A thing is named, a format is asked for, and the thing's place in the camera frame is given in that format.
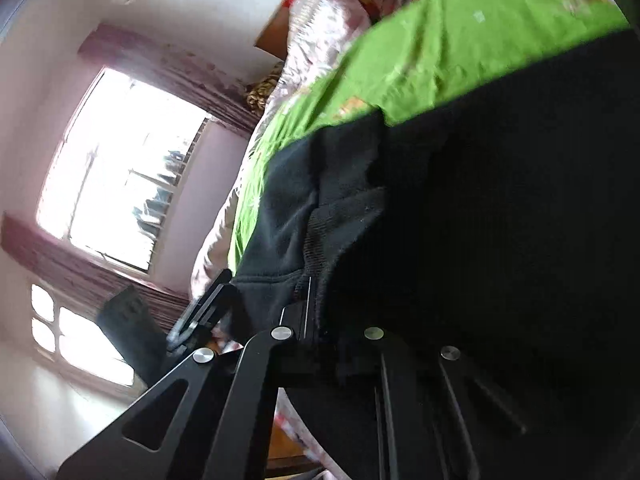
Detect plain brown wooden headboard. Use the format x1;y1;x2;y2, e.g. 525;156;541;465
255;5;292;57

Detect tiger print plush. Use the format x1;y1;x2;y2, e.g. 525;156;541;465
245;62;286;116

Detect pink white floral quilt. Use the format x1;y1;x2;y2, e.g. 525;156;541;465
190;0;373;301

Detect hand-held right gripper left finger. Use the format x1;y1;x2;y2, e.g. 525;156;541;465
55;276;323;480

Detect dark pink curtain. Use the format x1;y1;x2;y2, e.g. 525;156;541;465
0;212;190;322
77;22;261;138

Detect green printed blanket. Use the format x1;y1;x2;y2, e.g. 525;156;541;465
227;0;631;271

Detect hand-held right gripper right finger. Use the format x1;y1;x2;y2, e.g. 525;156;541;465
335;325;531;480

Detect large window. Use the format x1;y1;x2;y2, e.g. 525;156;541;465
35;65;211;273

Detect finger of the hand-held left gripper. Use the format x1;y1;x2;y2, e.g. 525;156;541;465
167;269;237;353

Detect small paned window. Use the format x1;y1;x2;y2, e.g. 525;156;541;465
30;282;136;388

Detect black pants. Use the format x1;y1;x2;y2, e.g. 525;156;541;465
227;30;640;480

